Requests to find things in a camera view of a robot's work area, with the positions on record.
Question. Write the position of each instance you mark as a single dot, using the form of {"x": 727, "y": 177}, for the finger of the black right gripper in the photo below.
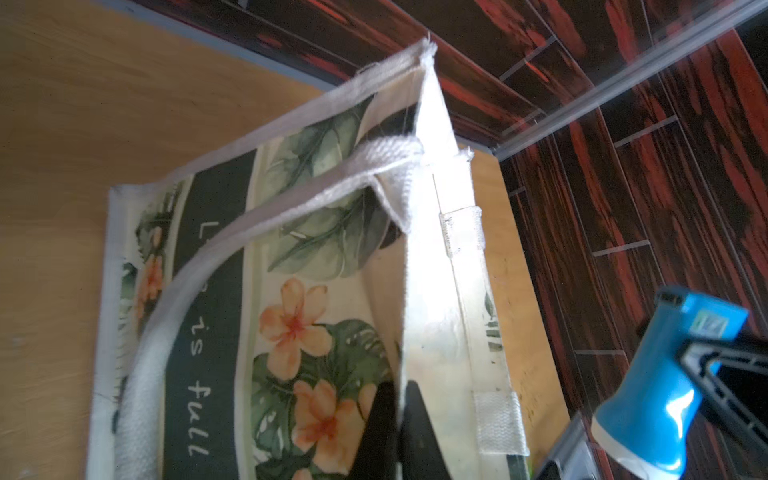
{"x": 731, "y": 377}

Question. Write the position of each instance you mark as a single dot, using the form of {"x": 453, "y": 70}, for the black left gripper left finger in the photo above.
{"x": 376, "y": 457}

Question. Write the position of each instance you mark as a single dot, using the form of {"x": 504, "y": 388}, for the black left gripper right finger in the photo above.
{"x": 419, "y": 452}

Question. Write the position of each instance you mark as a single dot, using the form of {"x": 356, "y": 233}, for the blue flashlight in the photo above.
{"x": 643, "y": 425}

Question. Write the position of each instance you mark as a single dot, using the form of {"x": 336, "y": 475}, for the white printed tote bag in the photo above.
{"x": 254, "y": 299}

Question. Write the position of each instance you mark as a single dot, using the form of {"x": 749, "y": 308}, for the aluminium corner post right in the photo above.
{"x": 706, "y": 29}

